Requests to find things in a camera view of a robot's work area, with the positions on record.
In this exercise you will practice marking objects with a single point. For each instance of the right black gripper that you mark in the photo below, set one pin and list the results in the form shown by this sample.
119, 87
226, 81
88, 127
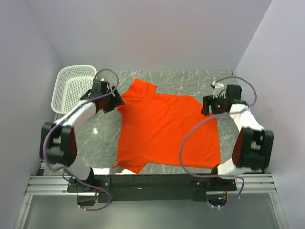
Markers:
205, 110

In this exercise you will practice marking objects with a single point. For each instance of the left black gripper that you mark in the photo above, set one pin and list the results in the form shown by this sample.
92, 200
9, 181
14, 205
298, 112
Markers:
116, 101

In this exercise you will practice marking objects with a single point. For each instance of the white perforated plastic basket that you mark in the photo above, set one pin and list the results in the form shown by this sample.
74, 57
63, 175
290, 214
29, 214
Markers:
71, 84

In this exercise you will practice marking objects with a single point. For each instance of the orange t shirt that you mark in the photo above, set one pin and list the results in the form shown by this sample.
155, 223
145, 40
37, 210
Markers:
155, 125

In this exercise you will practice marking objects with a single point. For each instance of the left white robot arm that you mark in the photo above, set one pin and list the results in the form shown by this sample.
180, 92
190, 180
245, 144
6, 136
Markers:
58, 147

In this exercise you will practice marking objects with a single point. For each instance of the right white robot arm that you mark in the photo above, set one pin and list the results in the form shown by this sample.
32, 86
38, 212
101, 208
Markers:
252, 150

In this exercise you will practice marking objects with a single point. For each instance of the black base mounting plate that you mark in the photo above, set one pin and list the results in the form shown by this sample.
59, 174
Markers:
162, 187

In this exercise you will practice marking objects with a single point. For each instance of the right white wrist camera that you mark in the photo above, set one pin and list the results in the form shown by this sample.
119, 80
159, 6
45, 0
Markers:
218, 88

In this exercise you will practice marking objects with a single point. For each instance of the aluminium frame rail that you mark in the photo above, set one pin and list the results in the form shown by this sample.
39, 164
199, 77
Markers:
47, 205

